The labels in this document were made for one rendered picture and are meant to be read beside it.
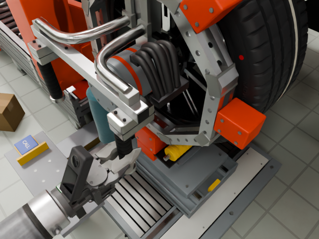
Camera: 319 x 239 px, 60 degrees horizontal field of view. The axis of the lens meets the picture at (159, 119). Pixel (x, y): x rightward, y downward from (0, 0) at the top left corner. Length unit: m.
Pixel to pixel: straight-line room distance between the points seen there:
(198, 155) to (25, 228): 0.94
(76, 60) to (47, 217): 0.34
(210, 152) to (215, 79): 0.82
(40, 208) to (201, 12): 0.49
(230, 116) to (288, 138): 1.22
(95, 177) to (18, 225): 0.16
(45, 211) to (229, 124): 0.43
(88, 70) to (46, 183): 0.59
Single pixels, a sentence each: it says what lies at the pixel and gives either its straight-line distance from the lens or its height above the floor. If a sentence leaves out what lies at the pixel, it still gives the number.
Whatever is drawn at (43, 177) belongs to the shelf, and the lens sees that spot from 1.13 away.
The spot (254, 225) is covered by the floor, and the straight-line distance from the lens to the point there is 1.52.
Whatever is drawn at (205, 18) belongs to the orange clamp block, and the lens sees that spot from 0.56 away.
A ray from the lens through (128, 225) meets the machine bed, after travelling 1.38.
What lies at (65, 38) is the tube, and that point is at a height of 1.01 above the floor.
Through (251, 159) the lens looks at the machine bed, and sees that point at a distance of 1.60.
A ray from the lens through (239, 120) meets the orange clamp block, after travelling 0.66.
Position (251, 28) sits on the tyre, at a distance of 0.63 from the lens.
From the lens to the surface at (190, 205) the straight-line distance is 1.34.
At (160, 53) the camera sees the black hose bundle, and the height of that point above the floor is 1.04.
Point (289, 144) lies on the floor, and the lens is 1.84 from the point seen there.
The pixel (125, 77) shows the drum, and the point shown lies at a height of 0.90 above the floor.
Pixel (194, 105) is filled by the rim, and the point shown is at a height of 0.71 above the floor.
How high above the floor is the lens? 1.38
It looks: 51 degrees down
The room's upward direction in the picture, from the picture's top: straight up
